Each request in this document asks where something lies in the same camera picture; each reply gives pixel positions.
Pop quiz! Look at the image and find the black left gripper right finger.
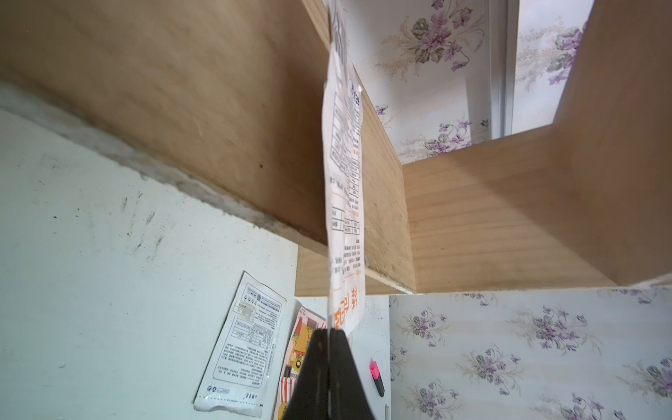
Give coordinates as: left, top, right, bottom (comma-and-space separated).
327, 329, 375, 420

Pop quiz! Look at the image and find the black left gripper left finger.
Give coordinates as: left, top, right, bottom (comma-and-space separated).
283, 329, 329, 420

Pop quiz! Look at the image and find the white printed seed packet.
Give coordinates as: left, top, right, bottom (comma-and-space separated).
194, 272, 286, 418

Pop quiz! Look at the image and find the colourful cartoon seed packet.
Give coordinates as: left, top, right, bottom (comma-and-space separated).
273, 306, 327, 419

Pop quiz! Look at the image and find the white text seed packet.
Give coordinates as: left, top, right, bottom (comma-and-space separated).
321, 1, 366, 335

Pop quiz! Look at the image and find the wooden two-tier shelf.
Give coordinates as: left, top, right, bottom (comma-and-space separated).
1, 1, 671, 296

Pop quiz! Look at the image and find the pink marker pen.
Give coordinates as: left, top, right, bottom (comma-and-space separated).
369, 360, 385, 397

